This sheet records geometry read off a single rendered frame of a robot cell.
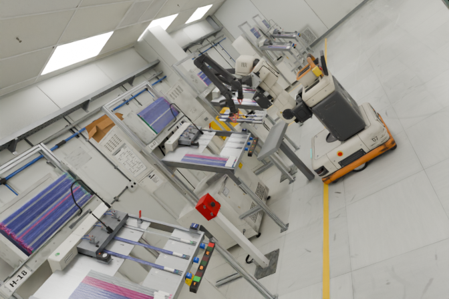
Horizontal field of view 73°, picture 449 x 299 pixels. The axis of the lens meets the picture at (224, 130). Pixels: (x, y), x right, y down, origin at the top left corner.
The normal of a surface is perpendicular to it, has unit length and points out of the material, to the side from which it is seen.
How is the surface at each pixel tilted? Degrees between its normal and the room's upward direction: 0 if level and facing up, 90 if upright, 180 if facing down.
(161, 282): 47
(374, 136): 90
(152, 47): 90
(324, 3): 90
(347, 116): 90
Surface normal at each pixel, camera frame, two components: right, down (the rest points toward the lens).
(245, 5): -0.29, 0.44
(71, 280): 0.03, -0.88
